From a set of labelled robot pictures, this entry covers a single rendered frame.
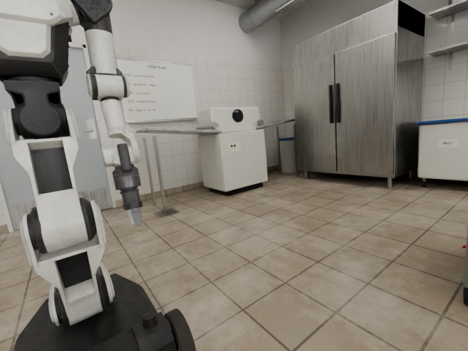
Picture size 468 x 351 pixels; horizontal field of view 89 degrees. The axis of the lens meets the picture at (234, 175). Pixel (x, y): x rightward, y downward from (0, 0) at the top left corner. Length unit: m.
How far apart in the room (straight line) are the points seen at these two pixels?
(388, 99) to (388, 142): 0.47
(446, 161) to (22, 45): 3.45
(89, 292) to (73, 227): 0.28
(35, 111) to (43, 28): 0.24
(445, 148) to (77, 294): 3.36
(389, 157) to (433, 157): 0.42
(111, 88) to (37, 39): 0.22
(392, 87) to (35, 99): 3.10
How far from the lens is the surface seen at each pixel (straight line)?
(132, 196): 0.92
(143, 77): 3.80
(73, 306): 1.07
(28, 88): 0.97
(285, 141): 4.58
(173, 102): 3.87
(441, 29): 4.21
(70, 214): 0.86
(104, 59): 1.04
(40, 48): 0.97
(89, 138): 3.59
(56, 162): 0.93
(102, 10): 1.08
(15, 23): 0.99
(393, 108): 3.26
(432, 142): 3.42
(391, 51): 3.35
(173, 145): 3.81
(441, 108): 4.08
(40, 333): 1.30
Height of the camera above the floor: 0.84
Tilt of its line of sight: 10 degrees down
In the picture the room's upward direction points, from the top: 6 degrees counter-clockwise
